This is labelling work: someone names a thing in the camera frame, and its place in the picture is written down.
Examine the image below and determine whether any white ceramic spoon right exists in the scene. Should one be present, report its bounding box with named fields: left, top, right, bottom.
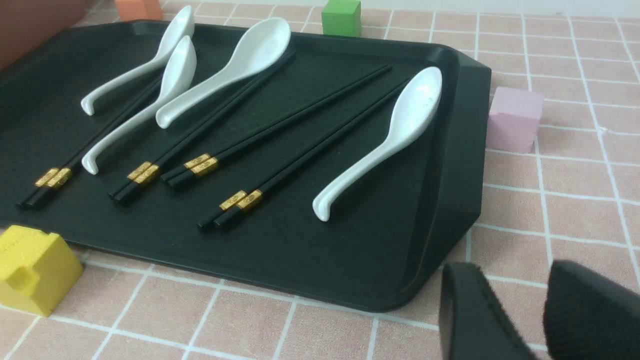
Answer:
left=311, top=66, right=444, bottom=223

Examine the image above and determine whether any white ceramic spoon far left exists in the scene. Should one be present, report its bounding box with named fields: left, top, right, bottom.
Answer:
left=80, top=6, right=195, bottom=116

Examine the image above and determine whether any black plastic tray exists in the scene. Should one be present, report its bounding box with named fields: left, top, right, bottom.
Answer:
left=1, top=22, right=492, bottom=312

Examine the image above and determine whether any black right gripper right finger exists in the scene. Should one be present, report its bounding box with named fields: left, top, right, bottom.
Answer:
left=542, top=260, right=640, bottom=360

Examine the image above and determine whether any black chopstick gold band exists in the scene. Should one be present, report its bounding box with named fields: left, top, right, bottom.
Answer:
left=196, top=79, right=409, bottom=231
left=16, top=75, right=162, bottom=211
left=115, top=52, right=297, bottom=203
left=197, top=79, right=406, bottom=228
left=108, top=50, right=296, bottom=200
left=16, top=75, right=162, bottom=210
left=163, top=66, right=393, bottom=189
left=159, top=64, right=392, bottom=182

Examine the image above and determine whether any orange foam cube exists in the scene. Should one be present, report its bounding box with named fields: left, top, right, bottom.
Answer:
left=114, top=0, right=163, bottom=22

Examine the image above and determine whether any green foam cube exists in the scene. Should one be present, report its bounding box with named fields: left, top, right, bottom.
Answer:
left=321, top=0, right=362, bottom=38

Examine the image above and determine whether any yellow foam block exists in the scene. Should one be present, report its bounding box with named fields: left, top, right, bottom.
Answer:
left=0, top=225, right=84, bottom=317

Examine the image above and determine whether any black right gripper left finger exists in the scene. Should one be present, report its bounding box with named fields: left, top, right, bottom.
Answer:
left=438, top=262, right=537, bottom=360

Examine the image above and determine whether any pink foam cube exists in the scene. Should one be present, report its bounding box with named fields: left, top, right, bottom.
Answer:
left=486, top=86, right=544, bottom=153

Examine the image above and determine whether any white ceramic spoon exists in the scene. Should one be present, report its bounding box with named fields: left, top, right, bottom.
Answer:
left=155, top=17, right=291, bottom=129
left=81, top=36, right=197, bottom=175
left=80, top=6, right=195, bottom=116
left=311, top=66, right=444, bottom=223

